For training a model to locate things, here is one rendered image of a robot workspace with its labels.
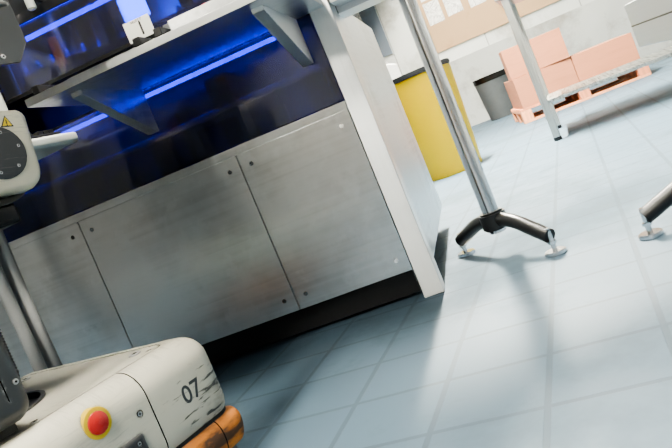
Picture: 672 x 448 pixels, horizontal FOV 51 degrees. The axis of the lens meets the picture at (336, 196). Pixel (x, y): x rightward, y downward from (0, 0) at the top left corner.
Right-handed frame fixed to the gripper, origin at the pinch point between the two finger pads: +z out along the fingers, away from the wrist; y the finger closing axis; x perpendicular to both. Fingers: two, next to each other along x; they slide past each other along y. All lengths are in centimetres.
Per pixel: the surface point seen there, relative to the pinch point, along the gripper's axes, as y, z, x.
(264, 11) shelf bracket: 3.4, 6.5, -2.1
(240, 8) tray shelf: -3.1, 6.0, 1.1
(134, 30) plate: 31, -16, 44
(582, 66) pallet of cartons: 514, -21, -115
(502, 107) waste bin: 732, -38, -36
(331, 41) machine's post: 37.7, 9.0, -7.4
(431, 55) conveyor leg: 55, 20, -30
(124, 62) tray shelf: -5.2, 6.5, 31.3
